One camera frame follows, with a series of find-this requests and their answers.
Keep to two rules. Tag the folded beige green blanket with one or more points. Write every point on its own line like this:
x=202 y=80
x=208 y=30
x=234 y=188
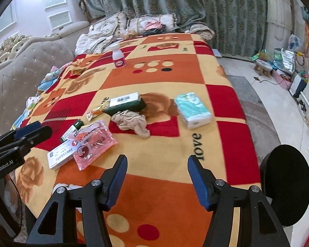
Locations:
x=199 y=32

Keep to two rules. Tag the green patterned curtain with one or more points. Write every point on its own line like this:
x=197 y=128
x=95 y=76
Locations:
x=170 y=2

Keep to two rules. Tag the black trash bin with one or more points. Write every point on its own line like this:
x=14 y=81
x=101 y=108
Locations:
x=285 y=185

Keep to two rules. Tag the small round stool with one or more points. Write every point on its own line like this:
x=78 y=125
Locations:
x=263 y=65

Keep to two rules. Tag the white plastic bottle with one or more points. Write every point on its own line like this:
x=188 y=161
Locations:
x=118 y=56

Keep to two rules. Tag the white flat box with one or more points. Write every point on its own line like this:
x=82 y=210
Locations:
x=216 y=52

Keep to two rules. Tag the grey rug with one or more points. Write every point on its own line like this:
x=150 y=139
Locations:
x=255 y=113

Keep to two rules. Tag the colourful children's clothes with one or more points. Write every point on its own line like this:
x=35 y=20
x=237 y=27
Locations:
x=50 y=78

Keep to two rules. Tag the pink basin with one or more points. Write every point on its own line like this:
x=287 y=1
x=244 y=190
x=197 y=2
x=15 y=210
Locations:
x=282 y=79

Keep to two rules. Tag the white and blue bag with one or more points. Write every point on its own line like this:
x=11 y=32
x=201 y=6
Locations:
x=298 y=86

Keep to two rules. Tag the beige patterned pillow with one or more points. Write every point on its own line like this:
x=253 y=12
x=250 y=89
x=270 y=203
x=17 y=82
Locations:
x=108 y=24
x=139 y=22

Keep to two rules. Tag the small green white bottle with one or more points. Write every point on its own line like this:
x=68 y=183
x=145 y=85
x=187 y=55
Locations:
x=72 y=130

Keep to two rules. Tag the pink and dark clothes pile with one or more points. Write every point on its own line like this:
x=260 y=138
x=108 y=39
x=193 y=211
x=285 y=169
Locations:
x=154 y=28

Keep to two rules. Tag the beige stocking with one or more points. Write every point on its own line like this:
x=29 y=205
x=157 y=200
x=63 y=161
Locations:
x=130 y=121

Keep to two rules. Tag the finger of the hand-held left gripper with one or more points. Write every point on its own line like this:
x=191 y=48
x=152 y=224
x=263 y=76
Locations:
x=38 y=135
x=28 y=130

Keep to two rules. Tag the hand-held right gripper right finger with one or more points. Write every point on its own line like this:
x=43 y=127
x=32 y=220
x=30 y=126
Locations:
x=198 y=182

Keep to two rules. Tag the white medicine box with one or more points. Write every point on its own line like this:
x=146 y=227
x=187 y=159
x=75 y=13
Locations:
x=59 y=157

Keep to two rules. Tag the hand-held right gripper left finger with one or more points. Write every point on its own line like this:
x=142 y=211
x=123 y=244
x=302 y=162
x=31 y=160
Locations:
x=117 y=182

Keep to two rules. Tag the teal tissue pack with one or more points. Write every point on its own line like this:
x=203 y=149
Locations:
x=193 y=109

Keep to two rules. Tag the pink plastic package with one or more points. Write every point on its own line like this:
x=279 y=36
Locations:
x=92 y=144

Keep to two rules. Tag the white plastic bag blue print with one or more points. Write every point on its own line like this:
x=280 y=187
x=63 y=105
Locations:
x=294 y=42

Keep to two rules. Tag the silver foil bag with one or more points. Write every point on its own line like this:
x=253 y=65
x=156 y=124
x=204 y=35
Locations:
x=288 y=60

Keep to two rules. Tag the white patterned quilt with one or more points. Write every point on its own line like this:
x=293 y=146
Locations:
x=92 y=43

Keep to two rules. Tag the orange snack wrapper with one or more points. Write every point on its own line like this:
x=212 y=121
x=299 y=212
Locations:
x=97 y=111

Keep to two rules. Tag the orange red printed blanket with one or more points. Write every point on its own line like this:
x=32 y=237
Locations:
x=149 y=82

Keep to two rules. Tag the beige tufted headboard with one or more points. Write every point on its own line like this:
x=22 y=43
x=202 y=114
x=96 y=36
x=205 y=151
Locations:
x=20 y=72

